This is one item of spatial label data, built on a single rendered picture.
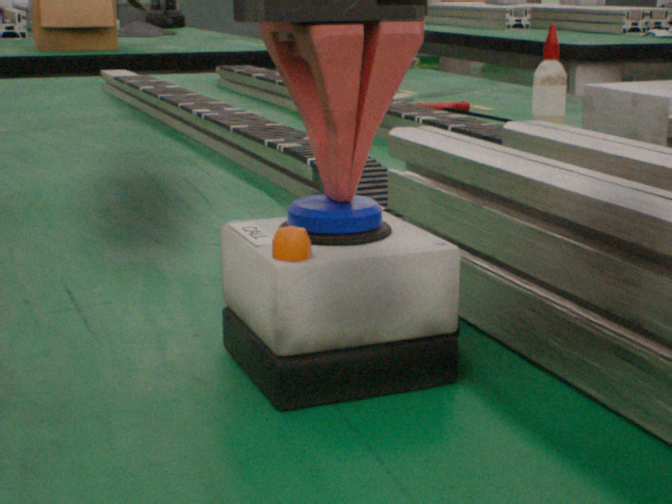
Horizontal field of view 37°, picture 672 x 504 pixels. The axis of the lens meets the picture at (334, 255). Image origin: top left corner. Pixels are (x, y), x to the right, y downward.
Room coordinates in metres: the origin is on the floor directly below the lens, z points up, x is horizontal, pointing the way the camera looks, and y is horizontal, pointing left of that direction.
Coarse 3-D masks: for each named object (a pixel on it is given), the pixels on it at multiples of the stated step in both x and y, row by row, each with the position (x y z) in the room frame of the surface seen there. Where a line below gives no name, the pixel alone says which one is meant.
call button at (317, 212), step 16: (288, 208) 0.42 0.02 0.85; (304, 208) 0.41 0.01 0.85; (320, 208) 0.41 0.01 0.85; (336, 208) 0.41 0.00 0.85; (352, 208) 0.41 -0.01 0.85; (368, 208) 0.41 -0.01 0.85; (288, 224) 0.41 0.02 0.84; (304, 224) 0.40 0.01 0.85; (320, 224) 0.40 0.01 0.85; (336, 224) 0.40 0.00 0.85; (352, 224) 0.40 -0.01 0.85; (368, 224) 0.40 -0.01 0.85
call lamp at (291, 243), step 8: (280, 232) 0.38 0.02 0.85; (288, 232) 0.37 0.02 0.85; (296, 232) 0.38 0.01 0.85; (304, 232) 0.38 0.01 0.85; (272, 240) 0.38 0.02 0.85; (280, 240) 0.37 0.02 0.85; (288, 240) 0.37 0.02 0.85; (296, 240) 0.37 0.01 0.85; (304, 240) 0.38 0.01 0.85; (272, 248) 0.38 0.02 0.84; (280, 248) 0.37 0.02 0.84; (288, 248) 0.37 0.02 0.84; (296, 248) 0.37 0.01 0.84; (304, 248) 0.37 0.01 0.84; (272, 256) 0.38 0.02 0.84; (280, 256) 0.37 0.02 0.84; (288, 256) 0.37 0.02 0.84; (296, 256) 0.37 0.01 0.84; (304, 256) 0.37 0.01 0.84
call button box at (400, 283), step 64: (256, 256) 0.39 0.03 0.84; (320, 256) 0.38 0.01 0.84; (384, 256) 0.38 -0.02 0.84; (448, 256) 0.39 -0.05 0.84; (256, 320) 0.39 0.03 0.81; (320, 320) 0.37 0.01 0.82; (384, 320) 0.38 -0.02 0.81; (448, 320) 0.39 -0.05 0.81; (320, 384) 0.37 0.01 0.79; (384, 384) 0.38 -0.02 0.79
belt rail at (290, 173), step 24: (120, 72) 1.61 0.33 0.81; (120, 96) 1.49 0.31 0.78; (144, 96) 1.33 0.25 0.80; (168, 120) 1.21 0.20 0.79; (192, 120) 1.10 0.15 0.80; (216, 144) 1.01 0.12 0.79; (240, 144) 0.93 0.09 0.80; (264, 168) 0.87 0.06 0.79; (288, 168) 0.81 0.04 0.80; (312, 168) 0.76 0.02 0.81; (312, 192) 0.76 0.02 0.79
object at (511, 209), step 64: (512, 128) 0.58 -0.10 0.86; (576, 128) 0.56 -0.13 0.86; (448, 192) 0.50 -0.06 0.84; (512, 192) 0.44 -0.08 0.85; (576, 192) 0.40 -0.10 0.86; (640, 192) 0.38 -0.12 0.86; (512, 256) 0.44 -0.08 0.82; (576, 256) 0.39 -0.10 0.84; (640, 256) 0.37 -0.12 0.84; (512, 320) 0.43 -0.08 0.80; (576, 320) 0.39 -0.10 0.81; (640, 320) 0.35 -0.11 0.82; (576, 384) 0.39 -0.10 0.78; (640, 384) 0.35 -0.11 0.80
